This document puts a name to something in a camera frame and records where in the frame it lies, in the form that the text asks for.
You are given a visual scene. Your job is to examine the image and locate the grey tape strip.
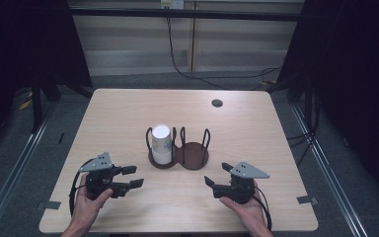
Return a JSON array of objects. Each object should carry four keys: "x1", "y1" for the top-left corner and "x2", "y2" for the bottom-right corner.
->
[
  {"x1": 296, "y1": 195, "x2": 320, "y2": 205},
  {"x1": 36, "y1": 200, "x2": 62, "y2": 211}
]

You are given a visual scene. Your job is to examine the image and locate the white wall socket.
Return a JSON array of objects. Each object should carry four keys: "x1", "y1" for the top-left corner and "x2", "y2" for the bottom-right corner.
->
[{"x1": 160, "y1": 0, "x2": 186, "y2": 10}]

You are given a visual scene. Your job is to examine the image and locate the black metal stand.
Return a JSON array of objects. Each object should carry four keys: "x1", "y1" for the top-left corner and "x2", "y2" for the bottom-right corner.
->
[
  {"x1": 30, "y1": 77, "x2": 62, "y2": 135},
  {"x1": 287, "y1": 74, "x2": 316, "y2": 133}
]

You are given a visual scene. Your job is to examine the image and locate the black wall cable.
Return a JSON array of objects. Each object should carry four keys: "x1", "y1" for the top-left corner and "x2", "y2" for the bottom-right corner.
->
[{"x1": 165, "y1": 8, "x2": 282, "y2": 92}]

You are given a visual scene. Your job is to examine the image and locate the black horizontal metal bar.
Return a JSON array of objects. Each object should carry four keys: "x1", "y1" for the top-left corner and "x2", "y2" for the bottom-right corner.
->
[{"x1": 69, "y1": 7, "x2": 303, "y2": 23}]

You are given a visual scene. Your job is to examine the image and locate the right hand-held gripper cable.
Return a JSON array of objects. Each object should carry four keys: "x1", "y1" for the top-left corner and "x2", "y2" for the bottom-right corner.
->
[{"x1": 252, "y1": 185, "x2": 273, "y2": 232}]

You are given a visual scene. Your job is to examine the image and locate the left hand-held gripper cable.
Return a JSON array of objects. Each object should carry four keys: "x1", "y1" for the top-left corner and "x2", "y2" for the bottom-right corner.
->
[{"x1": 68, "y1": 157, "x2": 96, "y2": 217}]

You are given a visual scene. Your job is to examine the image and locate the hand-held gripper cable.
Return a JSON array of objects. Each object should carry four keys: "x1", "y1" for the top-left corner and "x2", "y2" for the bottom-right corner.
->
[
  {"x1": 68, "y1": 157, "x2": 96, "y2": 217},
  {"x1": 252, "y1": 185, "x2": 273, "y2": 232}
]

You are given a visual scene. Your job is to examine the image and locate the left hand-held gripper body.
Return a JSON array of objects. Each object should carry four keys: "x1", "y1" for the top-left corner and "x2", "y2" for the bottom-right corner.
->
[{"x1": 78, "y1": 151, "x2": 131, "y2": 200}]

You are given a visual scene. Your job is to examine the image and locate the metal floor rail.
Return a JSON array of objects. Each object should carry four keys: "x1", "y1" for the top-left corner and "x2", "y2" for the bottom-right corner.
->
[
  {"x1": 0, "y1": 98, "x2": 59, "y2": 237},
  {"x1": 289, "y1": 102, "x2": 370, "y2": 237}
]

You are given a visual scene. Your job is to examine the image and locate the brown double cup holder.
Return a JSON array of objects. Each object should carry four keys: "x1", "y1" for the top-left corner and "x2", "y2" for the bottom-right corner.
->
[{"x1": 145, "y1": 125, "x2": 211, "y2": 171}]

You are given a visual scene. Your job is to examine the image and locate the yellow floor tape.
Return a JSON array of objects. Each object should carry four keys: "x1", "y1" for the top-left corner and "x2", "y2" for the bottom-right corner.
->
[{"x1": 18, "y1": 98, "x2": 34, "y2": 112}]

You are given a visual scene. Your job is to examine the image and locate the person's right hand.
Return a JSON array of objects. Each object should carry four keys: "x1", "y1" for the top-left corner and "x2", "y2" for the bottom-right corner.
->
[{"x1": 219, "y1": 197, "x2": 266, "y2": 228}]

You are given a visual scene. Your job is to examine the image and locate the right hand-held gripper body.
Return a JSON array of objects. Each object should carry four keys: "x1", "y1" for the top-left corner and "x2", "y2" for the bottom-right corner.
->
[{"x1": 211, "y1": 161, "x2": 270, "y2": 205}]

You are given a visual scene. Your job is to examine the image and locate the person's left hand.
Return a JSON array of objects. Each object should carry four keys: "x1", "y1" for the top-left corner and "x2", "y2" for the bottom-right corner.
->
[{"x1": 73, "y1": 174, "x2": 114, "y2": 225}]

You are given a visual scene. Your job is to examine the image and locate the black floor cables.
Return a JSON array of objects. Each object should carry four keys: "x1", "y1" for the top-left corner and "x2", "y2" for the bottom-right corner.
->
[{"x1": 285, "y1": 88, "x2": 322, "y2": 167}]

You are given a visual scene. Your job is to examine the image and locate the black curtain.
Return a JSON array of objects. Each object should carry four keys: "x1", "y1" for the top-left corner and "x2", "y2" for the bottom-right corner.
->
[
  {"x1": 277, "y1": 0, "x2": 379, "y2": 205},
  {"x1": 0, "y1": 0, "x2": 94, "y2": 152}
]

